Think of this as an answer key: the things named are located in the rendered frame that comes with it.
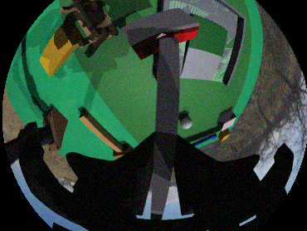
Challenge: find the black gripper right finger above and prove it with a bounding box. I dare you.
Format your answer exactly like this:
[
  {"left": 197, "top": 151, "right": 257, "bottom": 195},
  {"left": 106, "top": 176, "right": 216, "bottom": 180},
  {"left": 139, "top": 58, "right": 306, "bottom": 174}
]
[{"left": 173, "top": 135, "right": 260, "bottom": 216}]

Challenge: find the orange wooden mallet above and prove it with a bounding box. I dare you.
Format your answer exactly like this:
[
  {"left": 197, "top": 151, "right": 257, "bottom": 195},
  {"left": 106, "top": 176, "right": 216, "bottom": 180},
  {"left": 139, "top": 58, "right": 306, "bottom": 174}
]
[{"left": 78, "top": 110, "right": 133, "bottom": 159}]

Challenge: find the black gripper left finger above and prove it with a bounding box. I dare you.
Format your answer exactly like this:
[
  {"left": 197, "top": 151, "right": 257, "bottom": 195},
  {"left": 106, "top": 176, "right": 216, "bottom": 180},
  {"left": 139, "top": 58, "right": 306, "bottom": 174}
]
[{"left": 66, "top": 132, "right": 154, "bottom": 216}]

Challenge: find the dark green mat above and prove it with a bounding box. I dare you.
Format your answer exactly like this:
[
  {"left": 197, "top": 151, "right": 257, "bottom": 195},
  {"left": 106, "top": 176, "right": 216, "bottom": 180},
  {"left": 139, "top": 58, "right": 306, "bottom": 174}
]
[{"left": 74, "top": 0, "right": 251, "bottom": 144}]

